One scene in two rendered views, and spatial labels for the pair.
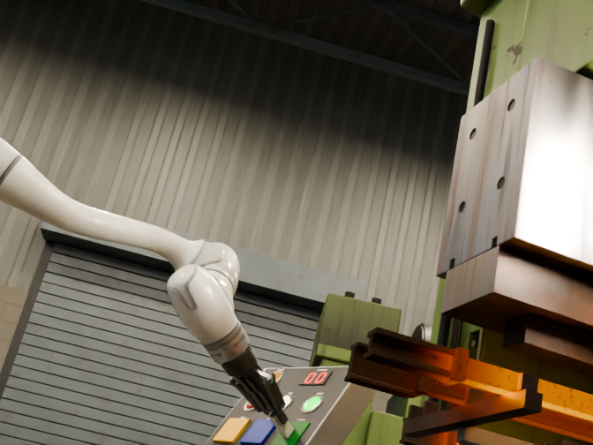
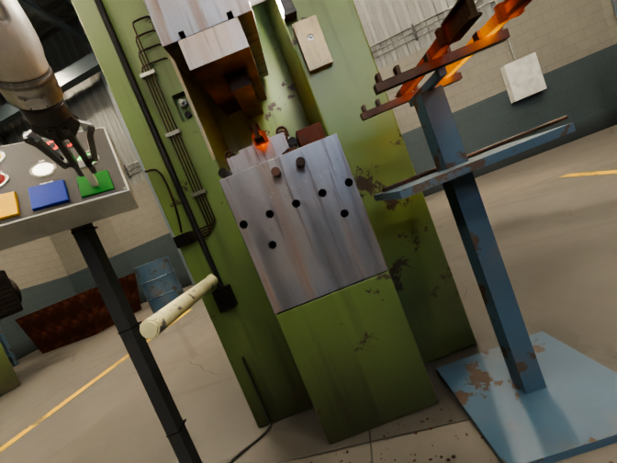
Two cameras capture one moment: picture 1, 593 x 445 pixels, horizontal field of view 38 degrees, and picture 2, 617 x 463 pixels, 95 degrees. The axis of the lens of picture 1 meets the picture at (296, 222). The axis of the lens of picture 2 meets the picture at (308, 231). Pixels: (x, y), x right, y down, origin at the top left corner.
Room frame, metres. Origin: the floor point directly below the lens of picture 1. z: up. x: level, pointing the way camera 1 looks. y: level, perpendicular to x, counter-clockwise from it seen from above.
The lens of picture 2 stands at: (1.25, 0.52, 0.74)
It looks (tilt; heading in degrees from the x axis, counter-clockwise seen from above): 4 degrees down; 286
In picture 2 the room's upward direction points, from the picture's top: 22 degrees counter-clockwise
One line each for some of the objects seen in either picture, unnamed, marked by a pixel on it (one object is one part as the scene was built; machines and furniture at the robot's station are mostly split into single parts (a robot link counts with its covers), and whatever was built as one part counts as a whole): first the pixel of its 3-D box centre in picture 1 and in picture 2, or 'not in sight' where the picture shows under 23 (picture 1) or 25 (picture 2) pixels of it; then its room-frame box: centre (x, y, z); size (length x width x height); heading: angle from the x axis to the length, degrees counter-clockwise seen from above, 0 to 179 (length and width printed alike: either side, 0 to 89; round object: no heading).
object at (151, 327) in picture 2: not in sight; (189, 299); (1.87, -0.18, 0.62); 0.44 x 0.05 x 0.05; 105
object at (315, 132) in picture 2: not in sight; (310, 141); (1.40, -0.46, 0.95); 0.12 x 0.09 x 0.07; 105
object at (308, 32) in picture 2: not in sight; (312, 44); (1.29, -0.56, 1.27); 0.09 x 0.02 x 0.17; 15
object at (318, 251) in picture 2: not in sight; (304, 221); (1.56, -0.58, 0.69); 0.56 x 0.38 x 0.45; 105
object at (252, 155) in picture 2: not in sight; (266, 164); (1.61, -0.56, 0.96); 0.42 x 0.20 x 0.09; 105
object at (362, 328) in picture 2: not in sight; (345, 324); (1.56, -0.58, 0.23); 0.56 x 0.38 x 0.47; 105
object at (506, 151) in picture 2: not in sight; (454, 169); (1.04, -0.35, 0.69); 0.40 x 0.30 x 0.02; 12
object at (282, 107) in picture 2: not in sight; (252, 93); (1.65, -0.88, 1.37); 0.41 x 0.10 x 0.91; 15
